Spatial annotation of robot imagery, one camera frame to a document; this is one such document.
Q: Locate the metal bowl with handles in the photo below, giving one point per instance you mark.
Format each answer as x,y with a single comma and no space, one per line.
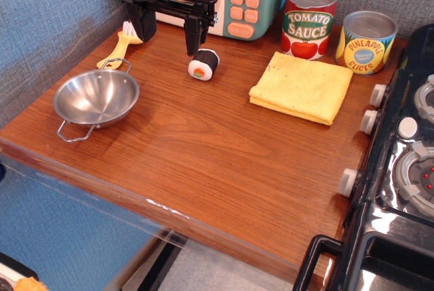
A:
98,98

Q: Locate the yellow folded cloth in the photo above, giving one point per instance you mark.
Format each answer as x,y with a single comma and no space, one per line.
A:
302,88

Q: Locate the toy sushi roll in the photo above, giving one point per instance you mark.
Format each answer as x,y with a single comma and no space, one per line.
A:
204,64

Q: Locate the yellow dish brush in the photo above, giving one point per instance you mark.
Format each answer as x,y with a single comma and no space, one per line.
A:
127,36

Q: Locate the tomato sauce can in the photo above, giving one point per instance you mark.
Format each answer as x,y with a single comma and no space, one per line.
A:
306,27

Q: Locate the pineapple slices can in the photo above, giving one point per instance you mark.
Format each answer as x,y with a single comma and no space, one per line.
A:
365,41

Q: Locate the black toy stove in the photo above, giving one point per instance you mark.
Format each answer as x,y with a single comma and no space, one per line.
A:
388,228

